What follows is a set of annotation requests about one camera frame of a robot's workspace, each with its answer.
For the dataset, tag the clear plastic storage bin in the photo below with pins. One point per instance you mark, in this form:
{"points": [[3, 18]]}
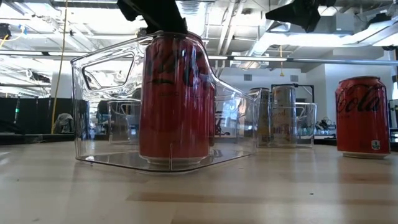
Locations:
{"points": [[105, 130], [119, 124], [306, 124]]}

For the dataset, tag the white ceiling light bar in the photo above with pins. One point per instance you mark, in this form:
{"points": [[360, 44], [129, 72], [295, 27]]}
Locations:
{"points": [[62, 53], [217, 57], [261, 58], [21, 53]]}

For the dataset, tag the silver ventilation duct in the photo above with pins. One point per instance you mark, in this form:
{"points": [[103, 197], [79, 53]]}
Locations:
{"points": [[259, 46], [194, 7]]}

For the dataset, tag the black partition panels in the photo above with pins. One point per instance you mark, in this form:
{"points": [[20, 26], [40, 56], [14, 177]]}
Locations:
{"points": [[34, 115]]}

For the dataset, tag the grey wall vent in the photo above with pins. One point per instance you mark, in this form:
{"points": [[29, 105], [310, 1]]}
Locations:
{"points": [[293, 77], [247, 77]]}

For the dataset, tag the grey horizontal pipe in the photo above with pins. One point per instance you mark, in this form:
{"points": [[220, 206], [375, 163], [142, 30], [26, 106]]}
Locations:
{"points": [[342, 61]]}

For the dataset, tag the chair with grey jacket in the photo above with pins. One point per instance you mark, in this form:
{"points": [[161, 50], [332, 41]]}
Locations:
{"points": [[65, 124]]}

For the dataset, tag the black ceiling device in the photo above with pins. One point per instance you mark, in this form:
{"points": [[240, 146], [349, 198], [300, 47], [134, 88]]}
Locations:
{"points": [[4, 31]]}

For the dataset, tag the white pillar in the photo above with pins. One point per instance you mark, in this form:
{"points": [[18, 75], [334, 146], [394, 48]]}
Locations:
{"points": [[62, 84]]}

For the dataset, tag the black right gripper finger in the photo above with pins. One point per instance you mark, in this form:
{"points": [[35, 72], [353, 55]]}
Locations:
{"points": [[298, 14]]}

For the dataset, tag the black pole green light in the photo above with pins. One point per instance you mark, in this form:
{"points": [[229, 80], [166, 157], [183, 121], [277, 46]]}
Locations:
{"points": [[17, 110]]}

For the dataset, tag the black monitor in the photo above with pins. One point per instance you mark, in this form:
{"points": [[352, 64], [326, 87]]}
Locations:
{"points": [[395, 109]]}

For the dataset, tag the red Coca-Cola Zero can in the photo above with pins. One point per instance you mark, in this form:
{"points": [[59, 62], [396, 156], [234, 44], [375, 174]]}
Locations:
{"points": [[174, 118], [362, 124]]}

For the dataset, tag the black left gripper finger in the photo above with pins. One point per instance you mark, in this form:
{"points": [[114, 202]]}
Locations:
{"points": [[168, 23]]}

